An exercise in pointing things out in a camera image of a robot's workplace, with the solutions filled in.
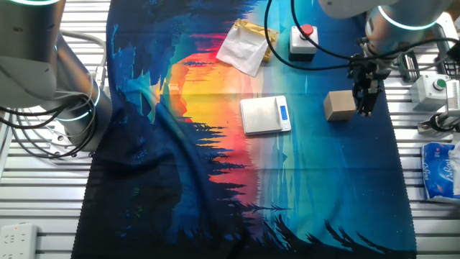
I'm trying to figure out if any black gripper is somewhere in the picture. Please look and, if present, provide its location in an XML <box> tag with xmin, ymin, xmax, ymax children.
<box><xmin>346</xmin><ymin>53</ymin><xmax>392</xmax><ymax>118</ymax></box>

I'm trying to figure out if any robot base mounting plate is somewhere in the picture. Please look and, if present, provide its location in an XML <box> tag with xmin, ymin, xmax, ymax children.
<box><xmin>48</xmin><ymin>127</ymin><xmax>96</xmax><ymax>159</ymax></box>

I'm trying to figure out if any silver digital scale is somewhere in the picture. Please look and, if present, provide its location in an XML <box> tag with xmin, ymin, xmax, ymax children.
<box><xmin>239</xmin><ymin>95</ymin><xmax>293</xmax><ymax>136</ymax></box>

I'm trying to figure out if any green hex key set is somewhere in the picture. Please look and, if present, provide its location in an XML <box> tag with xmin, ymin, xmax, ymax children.
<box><xmin>397</xmin><ymin>48</ymin><xmax>421</xmax><ymax>83</ymax></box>

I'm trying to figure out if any colourful sunset forest cloth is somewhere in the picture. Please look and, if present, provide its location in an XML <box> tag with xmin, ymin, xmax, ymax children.
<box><xmin>70</xmin><ymin>0</ymin><xmax>418</xmax><ymax>259</ymax></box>

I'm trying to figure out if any blue tissue pack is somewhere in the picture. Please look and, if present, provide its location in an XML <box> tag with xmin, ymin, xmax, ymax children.
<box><xmin>420</xmin><ymin>141</ymin><xmax>460</xmax><ymax>204</ymax></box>

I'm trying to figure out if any gold tissue packet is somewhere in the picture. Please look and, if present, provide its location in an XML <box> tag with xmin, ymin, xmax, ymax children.
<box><xmin>215</xmin><ymin>18</ymin><xmax>280</xmax><ymax>78</ymax></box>

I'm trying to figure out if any white power strip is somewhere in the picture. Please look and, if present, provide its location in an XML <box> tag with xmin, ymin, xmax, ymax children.
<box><xmin>0</xmin><ymin>222</ymin><xmax>40</xmax><ymax>259</ymax></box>

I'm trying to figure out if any green button switch box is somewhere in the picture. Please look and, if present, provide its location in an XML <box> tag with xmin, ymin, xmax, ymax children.
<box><xmin>410</xmin><ymin>71</ymin><xmax>452</xmax><ymax>112</ymax></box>

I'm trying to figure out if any red button switch box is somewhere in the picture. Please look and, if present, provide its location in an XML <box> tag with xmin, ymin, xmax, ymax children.
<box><xmin>288</xmin><ymin>23</ymin><xmax>319</xmax><ymax>62</ymax></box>

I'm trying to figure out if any thick grey cable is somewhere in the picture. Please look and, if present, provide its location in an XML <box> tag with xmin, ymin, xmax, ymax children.
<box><xmin>60</xmin><ymin>30</ymin><xmax>109</xmax><ymax>91</ymax></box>

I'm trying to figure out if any black base cable bundle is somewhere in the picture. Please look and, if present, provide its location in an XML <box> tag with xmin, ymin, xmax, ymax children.
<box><xmin>0</xmin><ymin>91</ymin><xmax>98</xmax><ymax>160</ymax></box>

